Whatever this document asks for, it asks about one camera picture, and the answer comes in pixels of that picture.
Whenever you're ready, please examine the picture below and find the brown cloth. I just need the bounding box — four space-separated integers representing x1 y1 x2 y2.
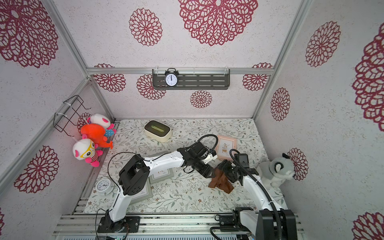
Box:
208 168 234 194

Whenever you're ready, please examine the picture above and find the green picture frame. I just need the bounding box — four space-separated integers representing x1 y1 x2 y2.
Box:
130 180 153 205
149 169 174 185

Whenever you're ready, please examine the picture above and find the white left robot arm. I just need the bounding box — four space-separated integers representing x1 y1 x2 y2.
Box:
105 142 217 223

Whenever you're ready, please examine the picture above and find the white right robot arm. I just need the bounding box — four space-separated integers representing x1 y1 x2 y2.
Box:
218 149 298 240

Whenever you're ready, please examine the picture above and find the grey husky plush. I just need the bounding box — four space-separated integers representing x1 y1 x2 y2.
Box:
256 153 295 189

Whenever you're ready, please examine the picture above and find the cream tissue box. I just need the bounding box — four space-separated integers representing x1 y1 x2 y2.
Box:
144 120 173 143

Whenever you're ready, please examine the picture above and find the black alarm clock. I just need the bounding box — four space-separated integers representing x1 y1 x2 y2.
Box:
165 68 179 88

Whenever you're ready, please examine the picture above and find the white alarm clock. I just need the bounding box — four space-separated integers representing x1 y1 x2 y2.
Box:
96 178 114 196

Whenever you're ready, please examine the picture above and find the white pink plush toy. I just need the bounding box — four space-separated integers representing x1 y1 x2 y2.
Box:
87 114 115 130

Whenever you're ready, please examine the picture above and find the orange plush toy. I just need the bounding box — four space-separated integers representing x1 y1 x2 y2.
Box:
81 124 113 149

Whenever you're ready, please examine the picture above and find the white plush with glasses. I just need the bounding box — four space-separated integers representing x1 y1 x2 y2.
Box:
73 139 104 168

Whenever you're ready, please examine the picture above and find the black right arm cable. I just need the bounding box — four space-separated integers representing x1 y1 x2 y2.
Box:
209 148 284 240

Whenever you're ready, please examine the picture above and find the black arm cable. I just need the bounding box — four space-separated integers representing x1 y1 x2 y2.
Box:
209 148 284 240
94 133 219 240

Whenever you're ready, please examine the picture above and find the pink picture frame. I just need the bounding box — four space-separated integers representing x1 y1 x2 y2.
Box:
215 136 237 161

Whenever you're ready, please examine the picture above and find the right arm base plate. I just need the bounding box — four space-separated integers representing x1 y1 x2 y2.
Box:
214 215 239 228

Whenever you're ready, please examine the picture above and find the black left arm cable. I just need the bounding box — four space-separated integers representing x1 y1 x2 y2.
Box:
94 133 219 240

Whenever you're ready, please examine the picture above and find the grey wall shelf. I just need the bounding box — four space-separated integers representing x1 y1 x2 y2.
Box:
152 69 231 90

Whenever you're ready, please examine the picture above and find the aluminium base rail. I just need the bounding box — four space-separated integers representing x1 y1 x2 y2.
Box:
52 213 305 240

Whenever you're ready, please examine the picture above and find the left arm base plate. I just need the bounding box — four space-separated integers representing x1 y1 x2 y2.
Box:
97 211 141 233

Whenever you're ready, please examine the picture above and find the black wire basket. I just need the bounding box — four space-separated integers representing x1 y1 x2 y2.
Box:
53 95 91 137

